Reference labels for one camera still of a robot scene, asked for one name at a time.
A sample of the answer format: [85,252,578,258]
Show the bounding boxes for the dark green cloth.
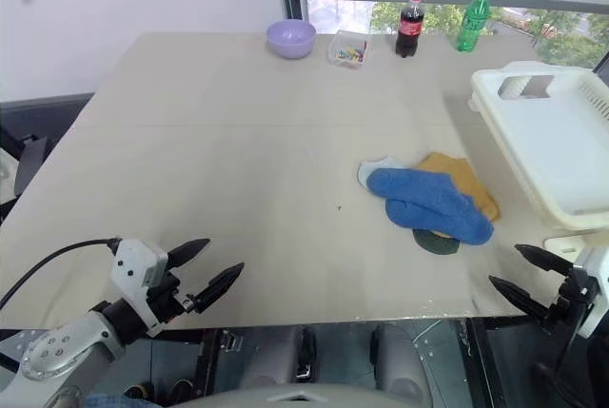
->
[411,227,462,257]

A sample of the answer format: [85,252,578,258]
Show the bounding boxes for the light grey sock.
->
[357,155,410,194]

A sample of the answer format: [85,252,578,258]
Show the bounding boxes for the mustard yellow cloth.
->
[412,151,501,239]

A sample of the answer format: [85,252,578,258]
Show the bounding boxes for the cola bottle with red cap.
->
[394,0,426,58]

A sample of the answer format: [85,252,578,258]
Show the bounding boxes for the black table leg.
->
[197,329,223,408]
[463,318,499,408]

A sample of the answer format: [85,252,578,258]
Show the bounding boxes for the purple bowl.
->
[265,18,318,60]

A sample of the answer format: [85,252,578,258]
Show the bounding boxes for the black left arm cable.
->
[0,237,120,310]

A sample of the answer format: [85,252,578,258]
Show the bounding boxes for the clear plastic box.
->
[326,29,373,69]

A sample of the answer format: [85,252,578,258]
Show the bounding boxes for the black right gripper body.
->
[545,265,596,331]

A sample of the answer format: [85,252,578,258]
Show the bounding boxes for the white plastic under tray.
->
[468,93,596,257]

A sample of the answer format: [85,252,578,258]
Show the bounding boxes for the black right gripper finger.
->
[514,243,575,278]
[488,275,552,323]

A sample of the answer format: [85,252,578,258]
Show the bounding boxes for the colourful plastic clips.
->
[335,45,368,66]

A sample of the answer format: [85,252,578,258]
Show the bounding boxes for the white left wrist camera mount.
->
[109,237,170,339]

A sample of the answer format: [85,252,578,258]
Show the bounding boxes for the white plastic basket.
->
[469,60,609,232]

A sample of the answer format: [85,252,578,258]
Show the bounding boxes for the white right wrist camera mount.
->
[573,245,609,339]

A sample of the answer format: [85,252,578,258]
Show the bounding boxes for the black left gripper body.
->
[146,270,197,328]

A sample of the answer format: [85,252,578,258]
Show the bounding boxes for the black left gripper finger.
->
[190,262,246,315]
[166,238,211,270]

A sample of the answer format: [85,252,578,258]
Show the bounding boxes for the blue cloth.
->
[366,167,495,245]

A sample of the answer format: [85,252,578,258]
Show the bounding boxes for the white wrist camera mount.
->
[109,237,170,339]
[573,245,609,339]

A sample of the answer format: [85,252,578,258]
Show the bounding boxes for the green soda bottle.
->
[456,0,494,52]

